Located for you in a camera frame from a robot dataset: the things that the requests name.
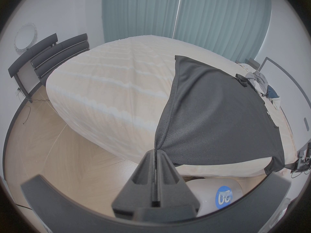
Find round white mirror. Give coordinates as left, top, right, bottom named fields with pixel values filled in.
left=15, top=23, right=37, bottom=52

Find dark blue garment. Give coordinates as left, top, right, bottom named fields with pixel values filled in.
left=267, top=86, right=280, bottom=99

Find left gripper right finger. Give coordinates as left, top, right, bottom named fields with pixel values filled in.
left=156, top=149, right=200, bottom=214

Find black chest of drawers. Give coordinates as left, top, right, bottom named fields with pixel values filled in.
left=31, top=33, right=90, bottom=83

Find thin black cable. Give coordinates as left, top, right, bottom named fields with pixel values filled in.
left=17, top=88, right=52, bottom=126

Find grey garment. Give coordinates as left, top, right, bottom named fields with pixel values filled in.
left=245, top=71, right=269, bottom=96

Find blue-green curtain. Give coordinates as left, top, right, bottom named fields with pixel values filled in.
left=173, top=0, right=272, bottom=62
left=102, top=0, right=183, bottom=43

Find white printed pillow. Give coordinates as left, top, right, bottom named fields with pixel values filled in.
left=236, top=62, right=255, bottom=73

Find black T-shirt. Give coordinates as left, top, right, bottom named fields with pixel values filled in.
left=154, top=55, right=286, bottom=177

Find grey bedside table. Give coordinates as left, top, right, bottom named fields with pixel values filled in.
left=247, top=58, right=261, bottom=69

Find bed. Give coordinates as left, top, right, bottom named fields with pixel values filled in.
left=46, top=34, right=311, bottom=180

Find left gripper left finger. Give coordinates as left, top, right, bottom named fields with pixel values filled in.
left=112, top=149, right=156, bottom=215

